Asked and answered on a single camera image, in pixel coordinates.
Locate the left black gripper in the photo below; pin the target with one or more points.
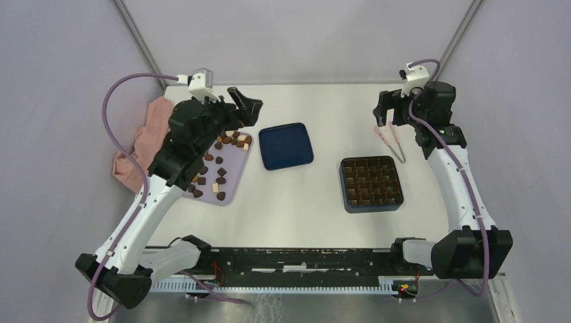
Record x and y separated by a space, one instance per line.
248 114

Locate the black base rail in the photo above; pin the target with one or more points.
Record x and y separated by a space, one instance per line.
295 267

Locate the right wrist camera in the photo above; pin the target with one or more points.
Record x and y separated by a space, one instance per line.
413 76

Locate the blue chocolate box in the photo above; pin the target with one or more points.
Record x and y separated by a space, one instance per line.
370 184

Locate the pink handled tongs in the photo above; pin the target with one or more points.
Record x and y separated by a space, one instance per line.
394 144

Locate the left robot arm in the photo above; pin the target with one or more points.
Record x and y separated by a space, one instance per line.
119 267

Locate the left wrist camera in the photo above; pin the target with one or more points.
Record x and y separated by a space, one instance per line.
200 85

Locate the dark blue box lid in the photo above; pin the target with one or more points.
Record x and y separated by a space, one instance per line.
285 146

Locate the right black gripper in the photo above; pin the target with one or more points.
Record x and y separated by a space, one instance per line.
390 99

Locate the lilac tray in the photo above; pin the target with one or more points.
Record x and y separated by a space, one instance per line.
224 163

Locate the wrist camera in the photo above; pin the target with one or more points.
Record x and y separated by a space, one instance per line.
200 85
413 76

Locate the pink cloth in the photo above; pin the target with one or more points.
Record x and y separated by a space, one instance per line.
148 141

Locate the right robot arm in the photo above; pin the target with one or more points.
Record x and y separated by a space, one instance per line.
474 248

